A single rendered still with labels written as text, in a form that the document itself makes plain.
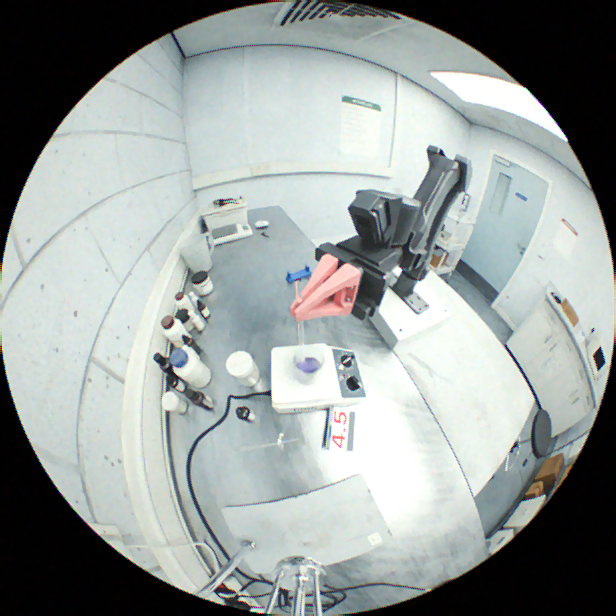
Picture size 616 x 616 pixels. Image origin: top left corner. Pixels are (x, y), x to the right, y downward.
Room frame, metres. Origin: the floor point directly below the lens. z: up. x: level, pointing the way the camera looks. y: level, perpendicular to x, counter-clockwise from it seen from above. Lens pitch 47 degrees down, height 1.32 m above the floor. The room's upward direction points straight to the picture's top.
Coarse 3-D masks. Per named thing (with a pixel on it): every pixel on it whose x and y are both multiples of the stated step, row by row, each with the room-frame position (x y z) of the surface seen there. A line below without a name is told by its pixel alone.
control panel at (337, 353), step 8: (336, 352) 0.19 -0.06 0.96; (344, 352) 0.20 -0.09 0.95; (352, 352) 0.21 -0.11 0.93; (336, 360) 0.17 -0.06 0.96; (352, 360) 0.18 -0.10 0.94; (336, 368) 0.15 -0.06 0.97; (344, 368) 0.16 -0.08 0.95; (352, 368) 0.16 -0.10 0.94; (360, 376) 0.14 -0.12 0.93; (344, 384) 0.12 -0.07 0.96; (344, 392) 0.10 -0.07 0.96; (352, 392) 0.10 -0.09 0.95; (360, 392) 0.10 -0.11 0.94
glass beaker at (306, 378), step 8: (304, 344) 0.16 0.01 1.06; (312, 344) 0.16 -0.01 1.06; (296, 352) 0.14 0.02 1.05; (304, 352) 0.15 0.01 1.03; (312, 352) 0.15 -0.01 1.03; (320, 352) 0.15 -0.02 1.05; (296, 360) 0.14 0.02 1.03; (320, 360) 0.14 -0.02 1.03; (296, 368) 0.11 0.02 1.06; (320, 368) 0.11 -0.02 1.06; (296, 376) 0.12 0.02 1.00; (304, 376) 0.11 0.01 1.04; (312, 376) 0.11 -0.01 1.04; (320, 376) 0.12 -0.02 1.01; (304, 384) 0.11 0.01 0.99; (312, 384) 0.11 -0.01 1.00
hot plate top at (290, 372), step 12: (276, 348) 0.19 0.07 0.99; (288, 348) 0.19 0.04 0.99; (324, 348) 0.19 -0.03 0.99; (276, 360) 0.16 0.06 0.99; (288, 360) 0.16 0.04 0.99; (276, 372) 0.13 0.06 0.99; (288, 372) 0.13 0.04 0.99; (324, 372) 0.13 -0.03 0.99; (276, 384) 0.11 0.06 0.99; (288, 384) 0.11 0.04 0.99; (300, 384) 0.11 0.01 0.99; (324, 384) 0.11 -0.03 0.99; (276, 396) 0.09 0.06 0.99; (288, 396) 0.09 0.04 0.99; (300, 396) 0.09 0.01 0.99; (312, 396) 0.09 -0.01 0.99; (324, 396) 0.09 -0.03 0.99
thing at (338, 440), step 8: (336, 408) 0.07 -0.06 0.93; (336, 416) 0.06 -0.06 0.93; (344, 416) 0.06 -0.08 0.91; (336, 424) 0.04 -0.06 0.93; (344, 424) 0.04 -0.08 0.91; (336, 432) 0.02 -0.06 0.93; (344, 432) 0.02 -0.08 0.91; (336, 440) 0.01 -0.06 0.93; (344, 440) 0.01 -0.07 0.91; (336, 448) -0.01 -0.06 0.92; (344, 448) -0.01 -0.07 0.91
